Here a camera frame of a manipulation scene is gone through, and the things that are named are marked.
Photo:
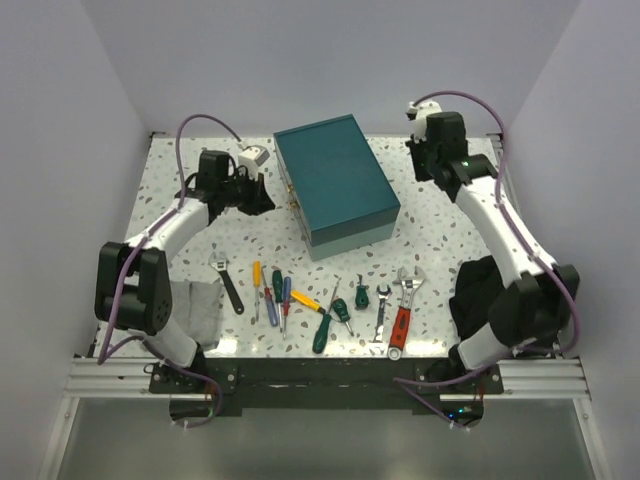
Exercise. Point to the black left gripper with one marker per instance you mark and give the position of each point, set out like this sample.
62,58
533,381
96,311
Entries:
260,201

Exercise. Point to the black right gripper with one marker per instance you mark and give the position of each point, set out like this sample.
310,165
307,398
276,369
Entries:
415,148

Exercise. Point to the black handled adjustable wrench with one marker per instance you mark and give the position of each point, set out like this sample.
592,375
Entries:
220,264

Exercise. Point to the teal drawer box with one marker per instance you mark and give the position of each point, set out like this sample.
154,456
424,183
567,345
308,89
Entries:
345,199

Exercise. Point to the thin silver awl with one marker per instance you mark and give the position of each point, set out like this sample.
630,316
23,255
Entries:
334,293

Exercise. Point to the stubby green screwdriver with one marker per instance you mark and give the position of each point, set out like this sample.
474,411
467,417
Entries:
340,308

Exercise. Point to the silver end spanner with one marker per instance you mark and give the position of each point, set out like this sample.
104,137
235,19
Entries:
383,292

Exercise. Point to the small green hook tool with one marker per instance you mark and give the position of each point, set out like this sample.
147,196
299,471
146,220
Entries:
361,300

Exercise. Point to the long green handled screwdriver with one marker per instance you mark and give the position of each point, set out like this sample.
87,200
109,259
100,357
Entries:
321,335

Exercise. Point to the red handled adjustable wrench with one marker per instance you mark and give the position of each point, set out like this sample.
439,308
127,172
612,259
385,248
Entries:
409,283

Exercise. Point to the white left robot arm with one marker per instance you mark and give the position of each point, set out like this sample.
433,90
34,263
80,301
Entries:
133,289

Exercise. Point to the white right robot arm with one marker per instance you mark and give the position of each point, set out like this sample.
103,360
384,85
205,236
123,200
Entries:
518,297

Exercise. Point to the brass drawer knob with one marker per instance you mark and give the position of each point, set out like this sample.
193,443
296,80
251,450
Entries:
292,202

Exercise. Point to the dark green screwdriver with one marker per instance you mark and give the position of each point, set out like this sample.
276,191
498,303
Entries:
277,283

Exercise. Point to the small red screwdriver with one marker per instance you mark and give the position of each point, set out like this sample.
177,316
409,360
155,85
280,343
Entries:
271,309

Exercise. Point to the yellow black screwdriver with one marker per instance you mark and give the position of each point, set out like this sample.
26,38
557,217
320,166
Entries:
307,302

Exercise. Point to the grey cloth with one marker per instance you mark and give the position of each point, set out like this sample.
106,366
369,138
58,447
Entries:
197,310

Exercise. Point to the black cloth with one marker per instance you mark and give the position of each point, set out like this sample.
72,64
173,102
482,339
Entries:
477,287

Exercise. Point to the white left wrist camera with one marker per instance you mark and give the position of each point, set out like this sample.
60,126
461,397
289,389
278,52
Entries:
252,158

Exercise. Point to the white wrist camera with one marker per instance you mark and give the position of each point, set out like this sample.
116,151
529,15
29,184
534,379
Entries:
417,116
252,158

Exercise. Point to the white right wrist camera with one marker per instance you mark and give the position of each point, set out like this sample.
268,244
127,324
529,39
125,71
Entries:
417,116

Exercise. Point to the yellow handled screwdriver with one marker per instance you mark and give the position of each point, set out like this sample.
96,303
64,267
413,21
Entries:
256,276

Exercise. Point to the blue handled screwdriver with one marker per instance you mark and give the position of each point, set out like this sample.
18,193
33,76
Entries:
286,293

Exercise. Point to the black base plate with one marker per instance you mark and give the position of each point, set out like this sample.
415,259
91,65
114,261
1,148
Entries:
291,383

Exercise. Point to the aluminium frame rail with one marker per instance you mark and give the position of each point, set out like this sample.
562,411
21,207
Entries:
117,378

